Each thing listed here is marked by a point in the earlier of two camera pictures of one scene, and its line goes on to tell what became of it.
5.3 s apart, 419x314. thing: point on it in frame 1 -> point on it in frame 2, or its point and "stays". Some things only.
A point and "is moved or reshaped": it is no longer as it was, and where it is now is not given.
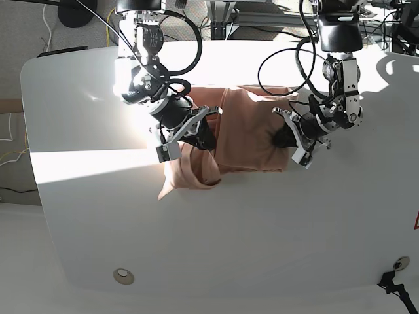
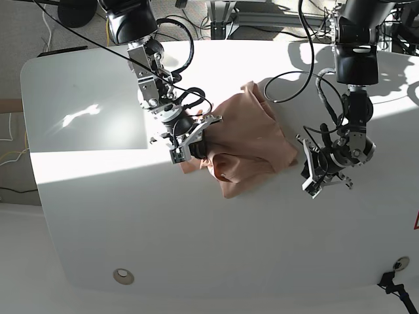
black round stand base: [73, 14] stays
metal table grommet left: [123, 276] stays
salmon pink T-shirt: [244, 130] is moved or reshaped
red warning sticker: [416, 223] stays
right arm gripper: [294, 136] -> [325, 166]
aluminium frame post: [220, 12] stays
